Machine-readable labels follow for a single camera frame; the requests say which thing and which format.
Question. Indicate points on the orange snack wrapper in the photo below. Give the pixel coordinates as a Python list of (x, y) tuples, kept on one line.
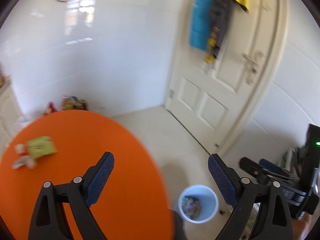
[(25, 160)]

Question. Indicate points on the green snack packet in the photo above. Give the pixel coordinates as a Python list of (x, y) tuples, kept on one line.
[(40, 147)]

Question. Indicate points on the red snack bag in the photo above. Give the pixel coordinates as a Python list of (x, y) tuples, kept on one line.
[(50, 108)]

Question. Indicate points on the person's dark trouser leg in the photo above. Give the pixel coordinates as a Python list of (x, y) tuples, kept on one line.
[(179, 227)]

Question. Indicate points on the white shelf rack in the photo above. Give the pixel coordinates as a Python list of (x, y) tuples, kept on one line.
[(292, 160)]

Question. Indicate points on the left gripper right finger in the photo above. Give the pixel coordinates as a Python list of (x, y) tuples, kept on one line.
[(273, 220)]

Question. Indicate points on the white panel door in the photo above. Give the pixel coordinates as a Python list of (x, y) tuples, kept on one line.
[(213, 100)]

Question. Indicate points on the person's right hand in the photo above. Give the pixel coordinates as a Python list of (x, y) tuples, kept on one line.
[(301, 227)]

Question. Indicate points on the blue trash bin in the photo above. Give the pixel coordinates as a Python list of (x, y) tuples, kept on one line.
[(197, 204)]

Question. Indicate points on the door handle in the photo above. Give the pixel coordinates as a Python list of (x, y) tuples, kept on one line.
[(254, 64)]

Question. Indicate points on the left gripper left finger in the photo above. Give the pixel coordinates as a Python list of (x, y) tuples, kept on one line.
[(49, 219)]

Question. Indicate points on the blue apron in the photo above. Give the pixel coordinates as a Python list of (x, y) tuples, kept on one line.
[(200, 25)]

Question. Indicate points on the cream base cabinets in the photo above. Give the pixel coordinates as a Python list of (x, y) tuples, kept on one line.
[(10, 112)]

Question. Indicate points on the round orange table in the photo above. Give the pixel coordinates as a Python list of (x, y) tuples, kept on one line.
[(133, 204)]

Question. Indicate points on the small white paper scrap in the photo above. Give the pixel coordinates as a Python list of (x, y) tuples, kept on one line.
[(20, 149)]

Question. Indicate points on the cooking oil jug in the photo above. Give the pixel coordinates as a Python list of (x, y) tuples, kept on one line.
[(73, 103)]

